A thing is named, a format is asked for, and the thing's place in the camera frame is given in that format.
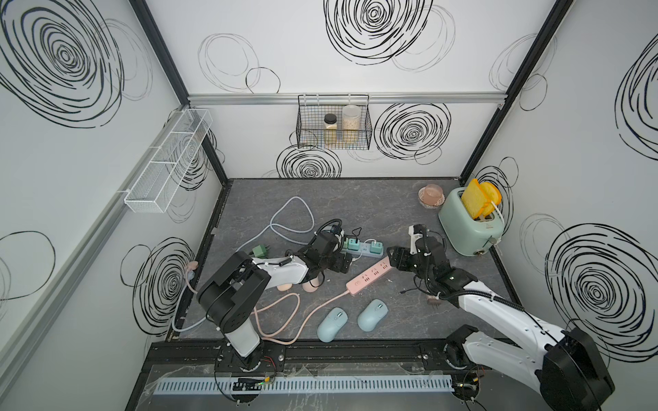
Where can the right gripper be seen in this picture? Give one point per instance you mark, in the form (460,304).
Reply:
(399,253)

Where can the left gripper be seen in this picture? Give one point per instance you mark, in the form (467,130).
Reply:
(347,260)

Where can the pink charger plug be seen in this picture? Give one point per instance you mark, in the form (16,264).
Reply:
(434,301)

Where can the pink power strip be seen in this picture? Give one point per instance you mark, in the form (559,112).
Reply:
(368,277)

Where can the green charger plug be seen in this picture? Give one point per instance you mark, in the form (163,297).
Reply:
(260,251)

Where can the light blue mouse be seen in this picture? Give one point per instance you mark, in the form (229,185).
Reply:
(372,315)
(332,324)

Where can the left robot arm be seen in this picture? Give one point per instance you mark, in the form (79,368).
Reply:
(230,296)

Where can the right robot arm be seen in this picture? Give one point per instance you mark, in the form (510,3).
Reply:
(564,366)

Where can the pink mouse upright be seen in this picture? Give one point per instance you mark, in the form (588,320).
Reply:
(312,285)

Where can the blue power strip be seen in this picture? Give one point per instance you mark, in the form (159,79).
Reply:
(358,249)

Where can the mint green toaster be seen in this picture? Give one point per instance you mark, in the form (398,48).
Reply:
(469,237)

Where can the pink glass bowl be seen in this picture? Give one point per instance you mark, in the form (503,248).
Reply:
(431,196)

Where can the yellow toast slice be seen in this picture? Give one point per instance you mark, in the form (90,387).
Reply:
(480,199)

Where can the brown lid spice jar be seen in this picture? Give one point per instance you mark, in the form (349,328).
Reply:
(331,129)

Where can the white lid tall jar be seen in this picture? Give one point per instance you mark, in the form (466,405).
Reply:
(351,124)

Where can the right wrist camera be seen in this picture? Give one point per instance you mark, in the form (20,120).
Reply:
(416,232)

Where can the black wire basket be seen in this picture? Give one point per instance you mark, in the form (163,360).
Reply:
(311,109)

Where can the grey cable duct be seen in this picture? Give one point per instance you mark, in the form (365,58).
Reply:
(306,385)

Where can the white wire shelf basket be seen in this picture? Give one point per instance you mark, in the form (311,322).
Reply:
(155,188)

